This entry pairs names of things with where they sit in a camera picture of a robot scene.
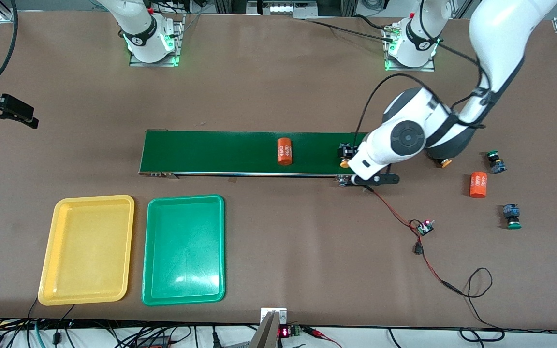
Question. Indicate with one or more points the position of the yellow mushroom push button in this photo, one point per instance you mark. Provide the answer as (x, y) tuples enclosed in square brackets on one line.
[(346, 153), (446, 163)]

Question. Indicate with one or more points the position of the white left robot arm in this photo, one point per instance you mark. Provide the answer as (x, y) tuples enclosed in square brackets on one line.
[(406, 137)]

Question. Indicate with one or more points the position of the green plastic tray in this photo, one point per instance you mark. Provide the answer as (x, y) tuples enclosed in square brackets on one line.
[(184, 251)]

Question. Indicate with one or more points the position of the orange cylindrical capacitor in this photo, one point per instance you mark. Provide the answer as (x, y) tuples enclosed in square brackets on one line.
[(478, 184), (284, 151)]

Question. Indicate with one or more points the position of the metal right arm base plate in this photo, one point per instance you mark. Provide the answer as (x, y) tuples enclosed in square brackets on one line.
[(180, 38)]

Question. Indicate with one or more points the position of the grey control box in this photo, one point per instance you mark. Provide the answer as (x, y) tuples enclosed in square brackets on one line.
[(283, 8)]

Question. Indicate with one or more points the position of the green conveyor belt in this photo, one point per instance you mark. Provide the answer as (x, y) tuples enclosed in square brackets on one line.
[(220, 152)]

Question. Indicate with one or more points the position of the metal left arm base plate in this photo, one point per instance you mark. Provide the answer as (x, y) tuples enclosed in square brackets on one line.
[(423, 68)]

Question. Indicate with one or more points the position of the red digit display module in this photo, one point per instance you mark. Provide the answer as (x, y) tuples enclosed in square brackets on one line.
[(284, 332)]

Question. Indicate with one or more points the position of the small black circuit board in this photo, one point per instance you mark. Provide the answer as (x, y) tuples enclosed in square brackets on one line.
[(425, 227)]

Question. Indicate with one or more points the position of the green mushroom push button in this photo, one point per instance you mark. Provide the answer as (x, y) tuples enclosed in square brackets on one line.
[(495, 162), (512, 215)]

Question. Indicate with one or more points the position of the yellow plastic tray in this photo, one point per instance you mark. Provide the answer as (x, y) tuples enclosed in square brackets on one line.
[(87, 251)]

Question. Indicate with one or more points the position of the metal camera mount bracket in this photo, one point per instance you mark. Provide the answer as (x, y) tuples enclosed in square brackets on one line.
[(266, 333)]

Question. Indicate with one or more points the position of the red alligator clip lead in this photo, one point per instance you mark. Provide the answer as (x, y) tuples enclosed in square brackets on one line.
[(315, 331)]

